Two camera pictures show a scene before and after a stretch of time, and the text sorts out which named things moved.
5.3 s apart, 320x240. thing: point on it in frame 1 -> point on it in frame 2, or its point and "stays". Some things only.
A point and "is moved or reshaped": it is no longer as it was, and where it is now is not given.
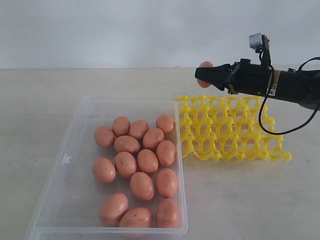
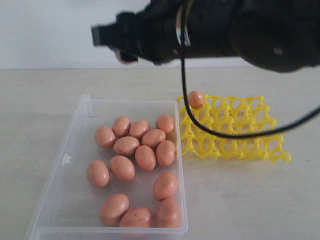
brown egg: [166, 152] stays
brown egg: [104, 136] stays
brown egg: [168, 214] stays
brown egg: [147, 161] is moved or reshaped
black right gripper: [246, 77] -> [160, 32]
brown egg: [112, 209] stays
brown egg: [121, 125] stays
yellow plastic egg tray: [229, 128] stays
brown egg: [141, 186] -> [118, 57]
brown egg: [202, 83] -> [196, 99]
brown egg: [165, 122] stays
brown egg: [138, 128] stays
